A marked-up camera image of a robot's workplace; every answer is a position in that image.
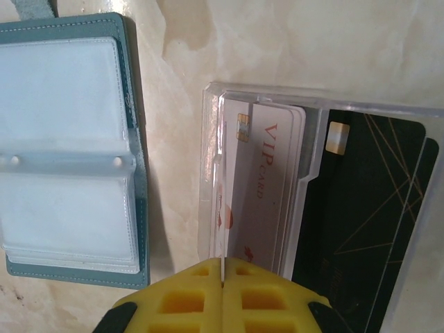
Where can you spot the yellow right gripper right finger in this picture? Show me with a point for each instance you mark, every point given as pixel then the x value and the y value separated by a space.
pixel 256 295

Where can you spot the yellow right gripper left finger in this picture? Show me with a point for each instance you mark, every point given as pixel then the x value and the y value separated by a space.
pixel 187 295

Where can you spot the teal leather card holder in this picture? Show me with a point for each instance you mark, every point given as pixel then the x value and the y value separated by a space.
pixel 69 104

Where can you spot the clear acrylic card box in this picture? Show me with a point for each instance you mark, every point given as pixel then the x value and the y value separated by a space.
pixel 208 156

